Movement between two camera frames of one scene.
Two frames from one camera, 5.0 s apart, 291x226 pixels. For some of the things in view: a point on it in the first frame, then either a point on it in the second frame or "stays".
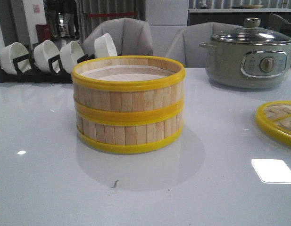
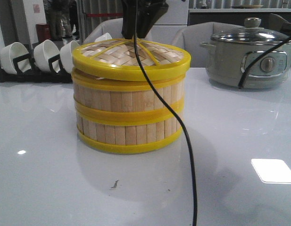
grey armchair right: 185,45 stays
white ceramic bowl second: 44,51 stays
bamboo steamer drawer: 121,131 stays
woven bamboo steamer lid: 278,119 to 117,58
